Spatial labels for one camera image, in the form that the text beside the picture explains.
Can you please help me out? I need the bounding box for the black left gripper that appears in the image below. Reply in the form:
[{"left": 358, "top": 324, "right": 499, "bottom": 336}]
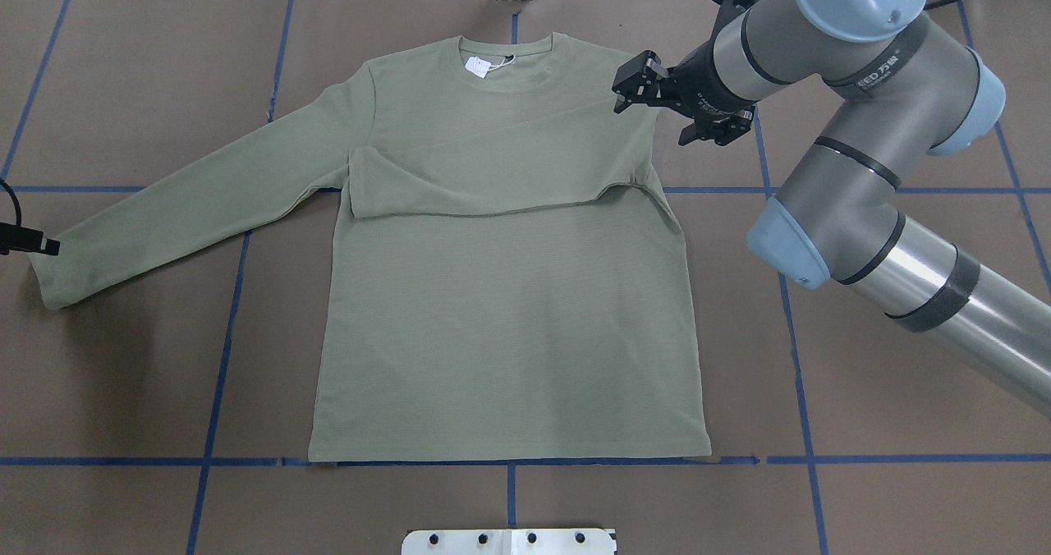
[{"left": 1, "top": 223, "right": 61, "bottom": 256}]

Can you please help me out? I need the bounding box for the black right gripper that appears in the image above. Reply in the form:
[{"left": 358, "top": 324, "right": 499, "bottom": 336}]
[{"left": 612, "top": 39, "right": 755, "bottom": 146}]

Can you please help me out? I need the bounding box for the olive green long-sleeve shirt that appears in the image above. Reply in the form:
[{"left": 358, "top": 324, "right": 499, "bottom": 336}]
[{"left": 30, "top": 34, "right": 712, "bottom": 463}]

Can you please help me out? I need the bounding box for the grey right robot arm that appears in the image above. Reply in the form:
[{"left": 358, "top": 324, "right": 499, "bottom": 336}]
[{"left": 612, "top": 0, "right": 1050, "bottom": 415}]

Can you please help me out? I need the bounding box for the brown paper table cover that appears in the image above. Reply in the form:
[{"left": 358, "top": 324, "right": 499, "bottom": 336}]
[{"left": 1, "top": 0, "right": 1050, "bottom": 554}]

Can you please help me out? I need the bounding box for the white paper hang tag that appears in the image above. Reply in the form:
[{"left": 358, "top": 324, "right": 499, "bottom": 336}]
[{"left": 463, "top": 55, "right": 494, "bottom": 79}]

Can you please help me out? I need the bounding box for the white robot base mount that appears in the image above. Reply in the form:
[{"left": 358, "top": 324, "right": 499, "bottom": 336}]
[{"left": 401, "top": 528, "right": 619, "bottom": 554}]

